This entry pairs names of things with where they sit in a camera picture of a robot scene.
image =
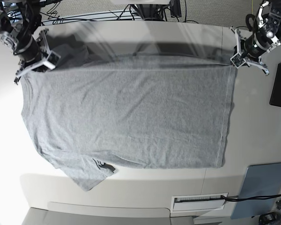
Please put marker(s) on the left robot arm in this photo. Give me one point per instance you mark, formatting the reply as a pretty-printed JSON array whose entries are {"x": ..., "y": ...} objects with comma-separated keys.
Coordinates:
[{"x": 267, "y": 20}]

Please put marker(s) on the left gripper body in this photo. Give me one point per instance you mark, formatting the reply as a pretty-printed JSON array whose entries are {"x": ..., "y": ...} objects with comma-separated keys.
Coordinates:
[{"x": 258, "y": 44}]

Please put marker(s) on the grey T-shirt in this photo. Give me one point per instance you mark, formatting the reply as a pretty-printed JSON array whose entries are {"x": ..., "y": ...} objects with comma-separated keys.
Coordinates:
[{"x": 138, "y": 111}]

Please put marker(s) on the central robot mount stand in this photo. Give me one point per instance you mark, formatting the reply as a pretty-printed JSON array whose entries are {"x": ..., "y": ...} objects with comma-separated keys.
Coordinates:
[{"x": 149, "y": 12}]

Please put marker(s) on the blue-grey flat pad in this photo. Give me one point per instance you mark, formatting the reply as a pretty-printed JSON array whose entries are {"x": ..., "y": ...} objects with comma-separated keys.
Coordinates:
[{"x": 259, "y": 180}]

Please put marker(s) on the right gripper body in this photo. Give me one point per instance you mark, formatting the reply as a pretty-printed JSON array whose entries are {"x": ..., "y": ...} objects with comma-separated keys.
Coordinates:
[{"x": 27, "y": 50}]

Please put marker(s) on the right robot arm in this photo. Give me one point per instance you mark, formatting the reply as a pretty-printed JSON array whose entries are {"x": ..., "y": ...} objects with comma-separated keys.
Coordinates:
[{"x": 19, "y": 19}]

